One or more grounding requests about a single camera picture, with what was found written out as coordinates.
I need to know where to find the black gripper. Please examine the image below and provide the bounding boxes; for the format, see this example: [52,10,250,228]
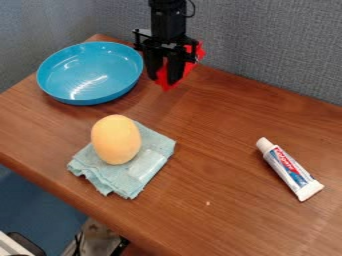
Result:
[133,8,198,85]

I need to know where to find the red plastic block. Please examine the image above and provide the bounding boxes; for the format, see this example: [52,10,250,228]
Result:
[155,42,206,91]

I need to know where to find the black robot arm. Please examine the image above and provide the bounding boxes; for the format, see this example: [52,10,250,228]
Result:
[134,0,205,91]

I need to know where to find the blue plate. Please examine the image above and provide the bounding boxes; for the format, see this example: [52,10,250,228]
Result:
[36,41,143,106]

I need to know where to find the grey object under table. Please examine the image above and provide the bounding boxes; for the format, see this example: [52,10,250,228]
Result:
[62,218,130,256]

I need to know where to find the orange egg-shaped sponge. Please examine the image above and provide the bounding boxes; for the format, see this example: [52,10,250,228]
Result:
[91,114,142,165]

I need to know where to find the clear small plastic piece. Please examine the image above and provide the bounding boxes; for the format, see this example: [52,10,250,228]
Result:
[129,149,167,182]

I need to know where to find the light blue folded cloth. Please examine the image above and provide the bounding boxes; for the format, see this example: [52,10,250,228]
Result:
[67,122,177,199]

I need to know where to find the white toothpaste tube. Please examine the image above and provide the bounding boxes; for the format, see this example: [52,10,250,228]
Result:
[257,137,325,202]

